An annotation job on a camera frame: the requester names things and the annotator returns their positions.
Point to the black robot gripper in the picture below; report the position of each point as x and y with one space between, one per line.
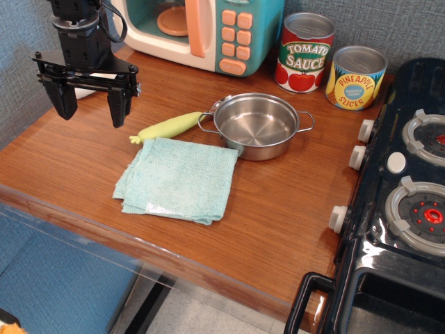
85 60

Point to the spoon with yellow-green handle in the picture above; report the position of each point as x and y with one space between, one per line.
168 128

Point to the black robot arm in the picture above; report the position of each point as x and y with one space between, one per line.
76 10

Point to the light blue folded cloth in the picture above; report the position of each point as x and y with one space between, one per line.
178 179

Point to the plush mushroom toy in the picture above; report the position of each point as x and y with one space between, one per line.
81 92

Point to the toy microwave teal and cream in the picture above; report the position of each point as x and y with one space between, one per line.
227 37

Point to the small stainless steel pot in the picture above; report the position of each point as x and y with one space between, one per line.
258 125

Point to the tomato sauce can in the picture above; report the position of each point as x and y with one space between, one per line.
306 43

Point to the orange plush object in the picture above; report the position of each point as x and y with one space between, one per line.
12 329

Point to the pineapple slices can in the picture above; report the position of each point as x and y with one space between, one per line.
355 77

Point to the black toy stove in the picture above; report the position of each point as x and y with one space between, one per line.
389 263

